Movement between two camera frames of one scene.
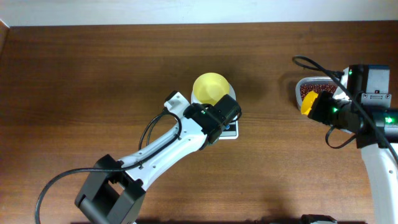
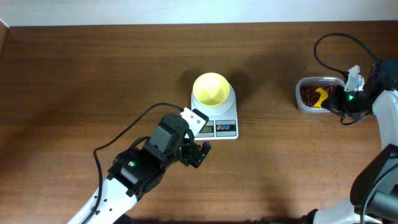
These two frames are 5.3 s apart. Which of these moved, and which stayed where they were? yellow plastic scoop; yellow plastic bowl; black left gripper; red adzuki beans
Moved: black left gripper; yellow plastic scoop
Stayed: yellow plastic bowl; red adzuki beans
